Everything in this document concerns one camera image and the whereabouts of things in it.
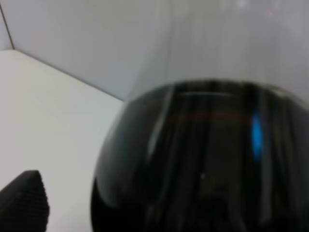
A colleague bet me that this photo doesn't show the cola bottle with yellow cap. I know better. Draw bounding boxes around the cola bottle with yellow cap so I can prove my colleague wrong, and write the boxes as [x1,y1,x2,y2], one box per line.
[91,0,309,232]

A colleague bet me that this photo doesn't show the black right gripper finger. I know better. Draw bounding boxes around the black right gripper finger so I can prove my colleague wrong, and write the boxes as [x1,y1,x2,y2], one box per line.
[0,170,50,232]

